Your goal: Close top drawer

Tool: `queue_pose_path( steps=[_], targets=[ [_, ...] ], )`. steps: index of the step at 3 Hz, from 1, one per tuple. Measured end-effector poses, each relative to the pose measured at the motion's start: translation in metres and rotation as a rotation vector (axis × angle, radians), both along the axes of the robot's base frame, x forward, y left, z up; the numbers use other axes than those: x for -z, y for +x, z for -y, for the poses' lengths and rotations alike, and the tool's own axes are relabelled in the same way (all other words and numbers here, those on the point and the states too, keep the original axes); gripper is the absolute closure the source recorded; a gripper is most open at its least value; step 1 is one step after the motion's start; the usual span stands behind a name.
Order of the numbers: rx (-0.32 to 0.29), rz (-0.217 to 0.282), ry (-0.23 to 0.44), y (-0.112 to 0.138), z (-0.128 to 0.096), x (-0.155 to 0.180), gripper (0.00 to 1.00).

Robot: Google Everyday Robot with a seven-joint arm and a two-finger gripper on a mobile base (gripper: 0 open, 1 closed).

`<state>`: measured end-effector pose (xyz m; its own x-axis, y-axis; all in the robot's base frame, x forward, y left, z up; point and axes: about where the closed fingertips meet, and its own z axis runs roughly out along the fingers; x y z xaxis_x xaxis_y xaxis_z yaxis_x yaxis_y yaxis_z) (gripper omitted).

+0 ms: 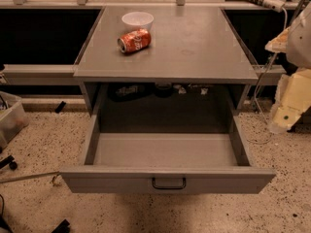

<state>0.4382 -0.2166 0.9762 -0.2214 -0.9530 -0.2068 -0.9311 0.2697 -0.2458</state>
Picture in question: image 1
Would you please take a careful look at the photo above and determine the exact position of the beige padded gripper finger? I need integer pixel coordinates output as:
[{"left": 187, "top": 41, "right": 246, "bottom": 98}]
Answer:
[{"left": 268, "top": 69, "right": 311, "bottom": 134}]

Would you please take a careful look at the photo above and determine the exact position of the grey top drawer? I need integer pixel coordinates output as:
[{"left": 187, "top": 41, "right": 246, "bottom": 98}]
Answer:
[{"left": 59, "top": 83, "right": 277, "bottom": 195}]

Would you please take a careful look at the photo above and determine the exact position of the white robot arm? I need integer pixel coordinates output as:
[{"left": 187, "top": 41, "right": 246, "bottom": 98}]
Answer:
[{"left": 265, "top": 4, "right": 311, "bottom": 134}]

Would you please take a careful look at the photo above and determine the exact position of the grey metal cabinet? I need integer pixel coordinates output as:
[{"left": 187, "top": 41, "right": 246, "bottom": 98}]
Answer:
[{"left": 74, "top": 4, "right": 258, "bottom": 111}]

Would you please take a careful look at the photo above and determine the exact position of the red soda can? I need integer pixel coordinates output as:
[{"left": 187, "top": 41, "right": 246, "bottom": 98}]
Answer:
[{"left": 118, "top": 28, "right": 152, "bottom": 53}]

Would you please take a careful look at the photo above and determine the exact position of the white paper bowl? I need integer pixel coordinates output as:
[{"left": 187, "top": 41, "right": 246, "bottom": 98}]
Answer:
[{"left": 121, "top": 12, "right": 154, "bottom": 32}]

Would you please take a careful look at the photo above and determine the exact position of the small black block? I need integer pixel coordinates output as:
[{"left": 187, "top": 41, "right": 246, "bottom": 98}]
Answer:
[{"left": 54, "top": 101, "right": 66, "bottom": 114}]

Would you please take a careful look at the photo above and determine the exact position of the black object bottom edge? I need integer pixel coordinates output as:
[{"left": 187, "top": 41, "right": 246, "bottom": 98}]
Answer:
[{"left": 52, "top": 219, "right": 70, "bottom": 233}]

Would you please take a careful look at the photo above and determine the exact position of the clear plastic storage bin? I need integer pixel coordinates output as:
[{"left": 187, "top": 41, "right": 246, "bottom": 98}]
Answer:
[{"left": 0, "top": 91, "right": 29, "bottom": 150}]

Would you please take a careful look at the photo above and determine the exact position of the black chair caster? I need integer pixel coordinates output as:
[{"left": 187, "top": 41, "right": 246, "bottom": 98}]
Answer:
[{"left": 0, "top": 155, "right": 17, "bottom": 170}]

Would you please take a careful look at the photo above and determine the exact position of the white cable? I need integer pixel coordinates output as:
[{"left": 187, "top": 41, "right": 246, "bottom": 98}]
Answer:
[{"left": 246, "top": 7, "right": 290, "bottom": 146}]

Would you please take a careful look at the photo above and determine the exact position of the grey metal rail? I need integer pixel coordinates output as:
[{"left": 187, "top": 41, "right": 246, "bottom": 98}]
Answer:
[{"left": 1, "top": 64, "right": 78, "bottom": 85}]

